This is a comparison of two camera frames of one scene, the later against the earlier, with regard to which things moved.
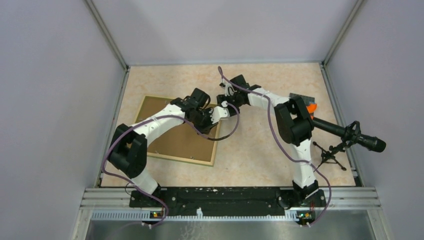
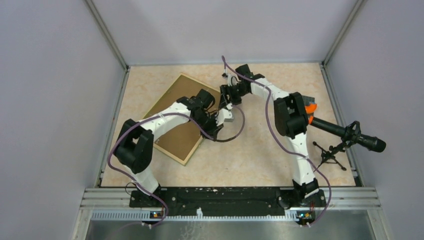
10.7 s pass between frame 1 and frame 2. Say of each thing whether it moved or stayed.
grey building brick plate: stayed
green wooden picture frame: moved
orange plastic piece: stayed
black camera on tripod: stayed
